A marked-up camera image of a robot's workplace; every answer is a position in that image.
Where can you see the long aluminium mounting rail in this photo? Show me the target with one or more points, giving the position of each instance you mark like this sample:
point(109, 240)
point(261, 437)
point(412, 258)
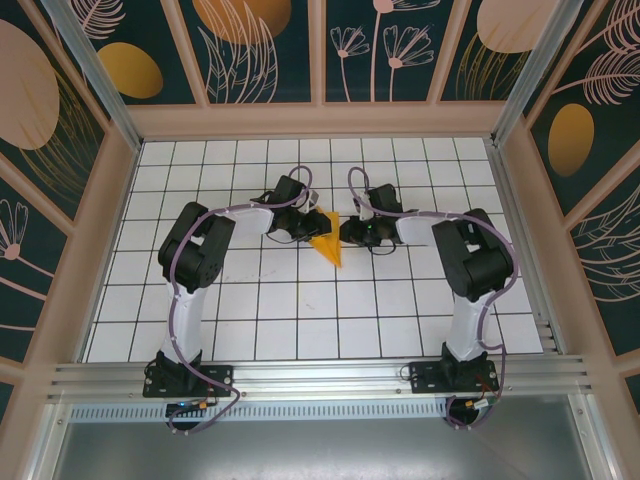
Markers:
point(325, 375)

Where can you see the aluminium corner post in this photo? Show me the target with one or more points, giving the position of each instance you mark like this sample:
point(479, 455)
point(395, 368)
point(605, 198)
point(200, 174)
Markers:
point(530, 75)
point(100, 85)

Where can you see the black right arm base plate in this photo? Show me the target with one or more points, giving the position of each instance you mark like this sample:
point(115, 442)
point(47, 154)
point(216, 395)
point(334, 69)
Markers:
point(425, 377)

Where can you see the yellow paper sheet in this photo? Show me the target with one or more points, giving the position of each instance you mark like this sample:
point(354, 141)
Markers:
point(330, 247)

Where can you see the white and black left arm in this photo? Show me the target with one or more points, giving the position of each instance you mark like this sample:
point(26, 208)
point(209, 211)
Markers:
point(245, 220)

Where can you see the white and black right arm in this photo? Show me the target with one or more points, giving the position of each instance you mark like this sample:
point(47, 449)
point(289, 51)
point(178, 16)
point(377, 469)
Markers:
point(420, 227)

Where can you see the aluminium side rail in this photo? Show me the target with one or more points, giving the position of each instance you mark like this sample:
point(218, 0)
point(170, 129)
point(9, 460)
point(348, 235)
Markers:
point(515, 225)

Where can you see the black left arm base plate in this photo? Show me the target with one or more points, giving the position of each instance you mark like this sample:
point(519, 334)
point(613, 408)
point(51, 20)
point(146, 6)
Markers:
point(220, 380)

